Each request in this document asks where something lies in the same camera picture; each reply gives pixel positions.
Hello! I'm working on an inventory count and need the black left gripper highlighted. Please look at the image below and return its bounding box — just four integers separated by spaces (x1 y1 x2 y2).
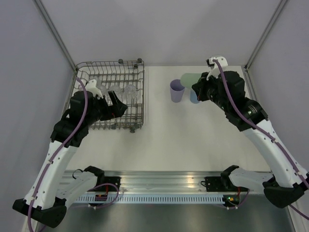
84 90 127 127

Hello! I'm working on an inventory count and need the green plastic cup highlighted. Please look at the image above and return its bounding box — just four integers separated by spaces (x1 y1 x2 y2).
180 73 201 89

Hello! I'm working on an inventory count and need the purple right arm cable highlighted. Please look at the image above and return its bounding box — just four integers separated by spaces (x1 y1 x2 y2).
214 59 309 218

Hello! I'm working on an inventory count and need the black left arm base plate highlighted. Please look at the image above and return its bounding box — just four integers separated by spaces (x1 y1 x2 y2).
104 176 121 192

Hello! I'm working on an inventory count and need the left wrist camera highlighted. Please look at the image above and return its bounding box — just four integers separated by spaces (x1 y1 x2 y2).
85 79 103 99

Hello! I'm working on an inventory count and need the aluminium mounting rail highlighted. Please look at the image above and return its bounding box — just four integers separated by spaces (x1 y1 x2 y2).
36 170 273 194

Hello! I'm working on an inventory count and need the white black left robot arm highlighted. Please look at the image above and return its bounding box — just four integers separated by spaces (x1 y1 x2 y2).
13 91 127 228

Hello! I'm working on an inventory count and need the clear glass cup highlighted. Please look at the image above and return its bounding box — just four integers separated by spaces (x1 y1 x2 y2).
96 80 108 97
109 85 123 101
78 79 88 90
123 85 138 103

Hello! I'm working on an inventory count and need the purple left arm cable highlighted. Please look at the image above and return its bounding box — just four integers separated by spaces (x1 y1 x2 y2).
27 77 89 232

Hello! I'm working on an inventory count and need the white slotted cable duct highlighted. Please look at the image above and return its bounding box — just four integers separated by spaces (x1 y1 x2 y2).
75 193 224 204

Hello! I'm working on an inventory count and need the grey wire dish rack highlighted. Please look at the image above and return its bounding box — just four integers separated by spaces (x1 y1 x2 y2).
65 58 145 133

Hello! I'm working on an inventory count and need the lavender plastic cup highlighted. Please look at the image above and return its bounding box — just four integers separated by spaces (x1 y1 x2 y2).
170 79 185 103

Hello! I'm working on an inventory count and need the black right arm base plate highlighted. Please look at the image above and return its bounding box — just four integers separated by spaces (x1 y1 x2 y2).
200 176 248 192

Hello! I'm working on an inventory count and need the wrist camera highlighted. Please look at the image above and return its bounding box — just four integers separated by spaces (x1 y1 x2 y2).
85 79 103 99
206 56 228 80

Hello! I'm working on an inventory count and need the blue plastic cup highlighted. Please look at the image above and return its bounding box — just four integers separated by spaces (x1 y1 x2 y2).
190 90 199 104

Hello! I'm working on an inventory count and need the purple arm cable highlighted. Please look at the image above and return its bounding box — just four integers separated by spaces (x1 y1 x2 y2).
27 77 89 232
214 59 309 218

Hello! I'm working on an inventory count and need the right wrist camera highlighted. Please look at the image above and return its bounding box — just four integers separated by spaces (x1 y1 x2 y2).
206 56 228 80

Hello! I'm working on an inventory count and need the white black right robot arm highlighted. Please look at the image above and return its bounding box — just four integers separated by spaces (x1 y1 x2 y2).
192 71 309 208

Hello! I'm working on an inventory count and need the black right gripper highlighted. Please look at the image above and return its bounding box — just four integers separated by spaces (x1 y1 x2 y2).
193 70 231 112

